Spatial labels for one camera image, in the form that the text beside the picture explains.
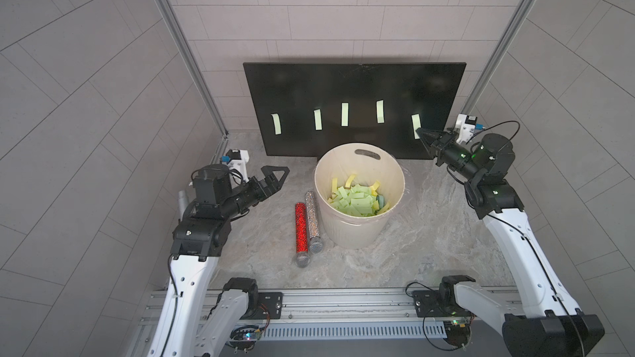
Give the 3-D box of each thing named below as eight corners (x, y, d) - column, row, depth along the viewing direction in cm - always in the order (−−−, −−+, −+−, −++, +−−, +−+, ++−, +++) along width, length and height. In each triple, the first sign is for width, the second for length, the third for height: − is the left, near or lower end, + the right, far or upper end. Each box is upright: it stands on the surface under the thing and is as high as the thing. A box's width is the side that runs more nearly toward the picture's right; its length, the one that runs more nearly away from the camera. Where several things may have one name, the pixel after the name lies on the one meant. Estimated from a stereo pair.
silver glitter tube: (310, 255, 82) (309, 251, 79) (304, 197, 96) (303, 192, 93) (323, 253, 83) (323, 249, 80) (315, 195, 97) (315, 190, 94)
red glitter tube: (296, 268, 80) (295, 264, 77) (295, 207, 94) (294, 203, 91) (310, 266, 80) (309, 263, 77) (307, 206, 94) (306, 202, 91)
